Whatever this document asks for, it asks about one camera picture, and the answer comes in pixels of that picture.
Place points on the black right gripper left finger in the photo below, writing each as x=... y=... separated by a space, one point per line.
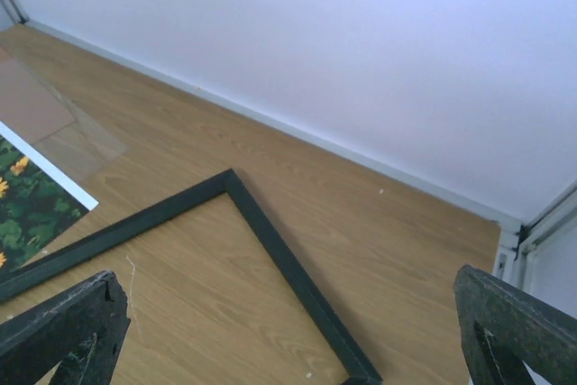
x=78 y=334

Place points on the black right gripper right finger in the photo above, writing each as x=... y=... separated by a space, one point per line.
x=507 y=333

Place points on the sunflower photo print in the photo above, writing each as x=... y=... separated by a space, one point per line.
x=39 y=202

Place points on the black picture frame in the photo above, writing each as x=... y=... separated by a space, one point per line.
x=358 y=366

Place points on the clear acrylic sheet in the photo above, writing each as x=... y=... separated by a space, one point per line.
x=80 y=149

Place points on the brown backing board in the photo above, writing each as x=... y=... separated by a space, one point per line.
x=27 y=106

